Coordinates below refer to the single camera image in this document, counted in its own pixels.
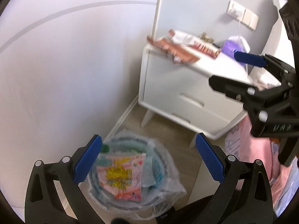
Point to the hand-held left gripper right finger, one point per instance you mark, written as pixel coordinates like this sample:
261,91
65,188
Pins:
210,159

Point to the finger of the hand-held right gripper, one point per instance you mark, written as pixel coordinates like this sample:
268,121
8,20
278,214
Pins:
229,85
250,59

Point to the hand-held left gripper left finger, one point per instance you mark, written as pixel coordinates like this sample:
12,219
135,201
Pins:
87,159

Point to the pink yellow snack packet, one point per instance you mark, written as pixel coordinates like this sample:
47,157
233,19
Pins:
121,175

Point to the trash bin with plastic liner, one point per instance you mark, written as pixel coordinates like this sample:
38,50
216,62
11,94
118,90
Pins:
172,186

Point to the round black trash bin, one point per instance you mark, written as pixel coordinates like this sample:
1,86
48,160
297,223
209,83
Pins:
163,165

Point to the purple tissue pack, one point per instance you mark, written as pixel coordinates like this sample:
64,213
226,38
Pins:
230,47

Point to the white bed headboard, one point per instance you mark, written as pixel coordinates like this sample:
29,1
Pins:
271,39

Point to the pink blanket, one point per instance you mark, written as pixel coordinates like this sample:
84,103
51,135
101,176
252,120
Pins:
259,158

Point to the red striped snack packet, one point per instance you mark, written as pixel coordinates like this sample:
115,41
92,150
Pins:
205,47

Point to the white phone charger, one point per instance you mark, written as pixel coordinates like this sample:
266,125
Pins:
234,10

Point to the white nightstand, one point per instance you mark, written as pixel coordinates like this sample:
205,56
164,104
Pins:
177,86

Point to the dark cloth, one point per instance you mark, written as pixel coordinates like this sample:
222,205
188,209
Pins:
186,211

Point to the white paper piece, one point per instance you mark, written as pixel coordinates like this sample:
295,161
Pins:
184,37

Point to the brown snack packet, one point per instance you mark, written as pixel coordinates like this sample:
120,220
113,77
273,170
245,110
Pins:
172,50

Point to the white wardrobe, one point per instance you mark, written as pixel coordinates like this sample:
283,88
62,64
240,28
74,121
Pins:
58,63

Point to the white wall switch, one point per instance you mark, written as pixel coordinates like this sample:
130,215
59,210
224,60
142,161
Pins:
253,21
247,16

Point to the white wall socket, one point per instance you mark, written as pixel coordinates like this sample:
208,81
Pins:
233,4

